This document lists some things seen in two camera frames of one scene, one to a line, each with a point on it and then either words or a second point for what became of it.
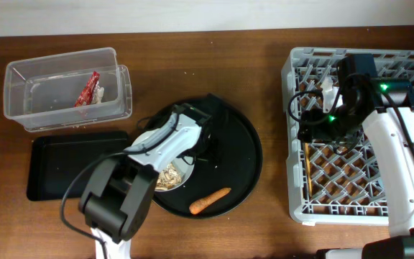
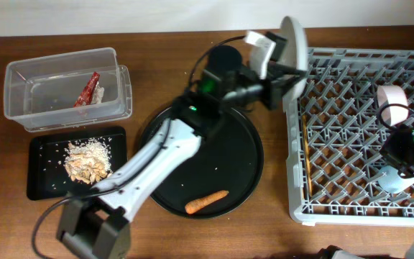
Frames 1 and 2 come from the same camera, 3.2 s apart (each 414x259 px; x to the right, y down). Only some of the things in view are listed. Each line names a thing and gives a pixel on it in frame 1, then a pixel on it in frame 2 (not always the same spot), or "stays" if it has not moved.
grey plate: [185, 164] -> [296, 50]
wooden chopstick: [308, 165] stays
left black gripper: [211, 151] -> [272, 83]
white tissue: [98, 94] stays
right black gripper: [312, 126] -> [390, 148]
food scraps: [168, 178] -> [88, 160]
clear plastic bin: [40, 94] stays
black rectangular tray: [54, 161] stays
